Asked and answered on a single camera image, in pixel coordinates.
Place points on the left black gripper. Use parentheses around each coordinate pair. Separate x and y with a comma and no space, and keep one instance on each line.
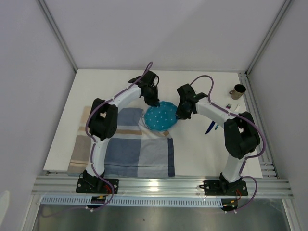
(154,101)

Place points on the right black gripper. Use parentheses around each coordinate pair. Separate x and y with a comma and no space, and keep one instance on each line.
(181,115)

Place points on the teal dotted plate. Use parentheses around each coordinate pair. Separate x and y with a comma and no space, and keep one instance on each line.
(162,117)

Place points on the blue beige checked cloth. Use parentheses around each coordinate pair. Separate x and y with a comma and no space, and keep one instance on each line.
(133,151)

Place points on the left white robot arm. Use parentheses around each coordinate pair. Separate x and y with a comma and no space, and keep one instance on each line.
(103,120)

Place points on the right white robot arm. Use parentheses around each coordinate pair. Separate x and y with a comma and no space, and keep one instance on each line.
(240,133)

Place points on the purple knife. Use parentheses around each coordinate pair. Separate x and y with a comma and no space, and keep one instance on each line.
(210,127)

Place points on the white ceramic spoon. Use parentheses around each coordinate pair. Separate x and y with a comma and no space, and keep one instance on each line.
(238,107)

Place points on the brown mug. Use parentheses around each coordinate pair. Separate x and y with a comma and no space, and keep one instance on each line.
(237,92)

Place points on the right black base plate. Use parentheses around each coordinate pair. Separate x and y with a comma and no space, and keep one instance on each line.
(211,188)

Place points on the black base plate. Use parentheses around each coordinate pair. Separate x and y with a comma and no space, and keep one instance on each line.
(108,186)
(211,188)

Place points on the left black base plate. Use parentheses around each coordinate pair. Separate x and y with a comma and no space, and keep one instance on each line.
(108,186)

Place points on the white slotted cable duct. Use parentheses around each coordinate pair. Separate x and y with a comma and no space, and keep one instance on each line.
(131,201)

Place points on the left aluminium frame post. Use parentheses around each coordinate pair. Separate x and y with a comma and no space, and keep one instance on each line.
(57,33)

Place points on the aluminium frame post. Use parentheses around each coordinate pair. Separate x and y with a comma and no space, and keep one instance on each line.
(57,33)
(283,10)

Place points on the aluminium mounting rail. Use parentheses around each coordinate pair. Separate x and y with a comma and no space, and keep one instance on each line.
(187,187)

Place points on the right aluminium frame post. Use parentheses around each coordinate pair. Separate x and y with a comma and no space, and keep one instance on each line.
(283,10)

